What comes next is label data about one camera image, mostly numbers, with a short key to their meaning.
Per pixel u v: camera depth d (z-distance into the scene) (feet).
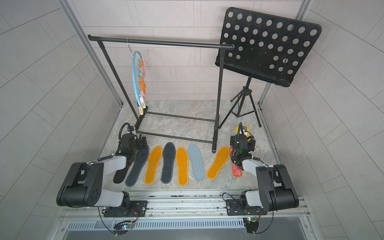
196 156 2.93
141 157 2.85
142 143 2.69
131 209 2.28
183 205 2.39
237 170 2.71
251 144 2.38
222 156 2.94
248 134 2.42
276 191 1.36
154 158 2.87
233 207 2.32
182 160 2.85
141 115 3.47
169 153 2.92
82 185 1.39
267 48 2.15
